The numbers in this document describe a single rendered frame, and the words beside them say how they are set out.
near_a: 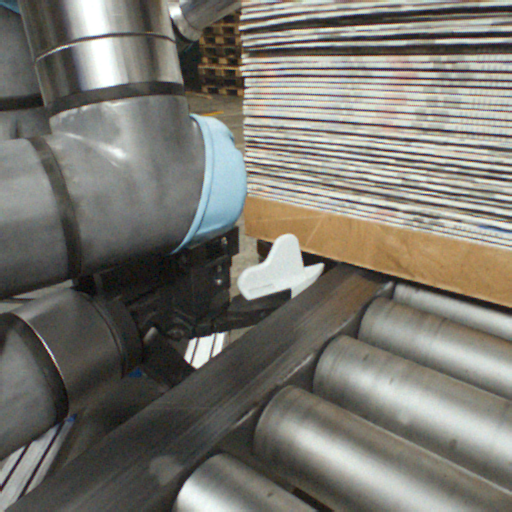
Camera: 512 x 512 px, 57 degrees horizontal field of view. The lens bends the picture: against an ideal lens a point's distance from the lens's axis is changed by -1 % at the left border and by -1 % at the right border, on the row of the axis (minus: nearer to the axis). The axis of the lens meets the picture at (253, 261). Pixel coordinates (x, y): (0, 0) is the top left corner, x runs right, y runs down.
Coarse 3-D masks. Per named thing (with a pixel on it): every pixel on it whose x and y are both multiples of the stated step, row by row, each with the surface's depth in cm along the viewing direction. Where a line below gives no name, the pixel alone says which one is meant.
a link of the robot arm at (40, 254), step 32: (0, 160) 21; (32, 160) 21; (0, 192) 20; (32, 192) 21; (0, 224) 20; (32, 224) 21; (0, 256) 20; (32, 256) 21; (64, 256) 22; (0, 288) 21; (32, 288) 23
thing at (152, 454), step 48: (336, 288) 38; (384, 288) 39; (240, 336) 32; (288, 336) 32; (336, 336) 33; (192, 384) 28; (240, 384) 28; (288, 384) 29; (144, 432) 25; (192, 432) 25; (240, 432) 26; (48, 480) 22; (96, 480) 22; (144, 480) 22
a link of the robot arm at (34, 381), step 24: (0, 336) 25; (24, 336) 26; (0, 360) 24; (24, 360) 25; (48, 360) 26; (0, 384) 24; (24, 384) 25; (48, 384) 26; (0, 408) 24; (24, 408) 25; (48, 408) 26; (0, 432) 24; (24, 432) 25; (0, 456) 25
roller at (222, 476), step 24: (216, 456) 23; (192, 480) 22; (216, 480) 22; (240, 480) 22; (264, 480) 23; (192, 504) 21; (216, 504) 21; (240, 504) 21; (264, 504) 21; (288, 504) 21
